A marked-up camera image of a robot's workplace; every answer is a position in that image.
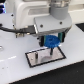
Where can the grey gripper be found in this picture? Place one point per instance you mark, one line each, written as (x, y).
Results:
(58, 20)

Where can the large blue gear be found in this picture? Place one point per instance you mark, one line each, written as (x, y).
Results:
(51, 41)

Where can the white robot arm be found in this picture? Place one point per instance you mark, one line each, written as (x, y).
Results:
(26, 10)

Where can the peg base plate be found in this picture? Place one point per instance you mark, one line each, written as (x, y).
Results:
(44, 56)

